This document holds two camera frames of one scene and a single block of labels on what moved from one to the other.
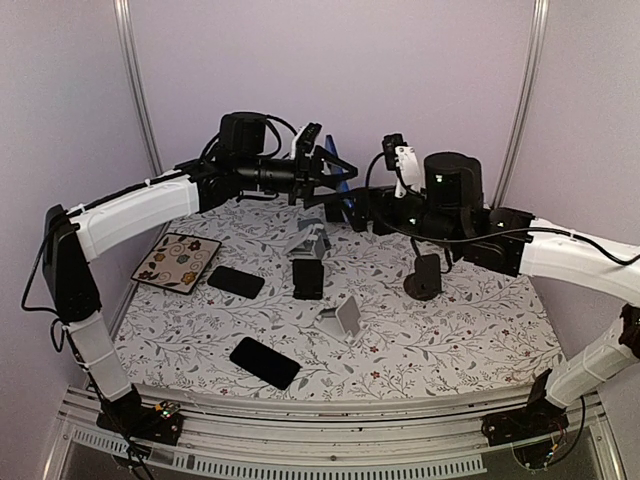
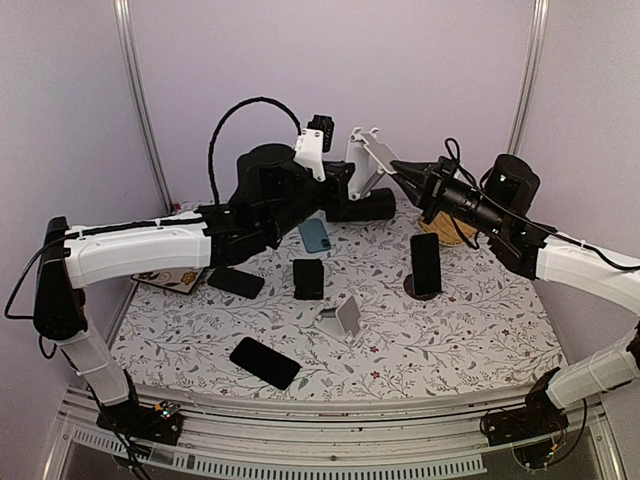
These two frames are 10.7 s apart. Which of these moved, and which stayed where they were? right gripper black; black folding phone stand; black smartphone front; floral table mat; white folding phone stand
Moved: right gripper black; white folding phone stand
Stayed: black smartphone front; black folding phone stand; floral table mat
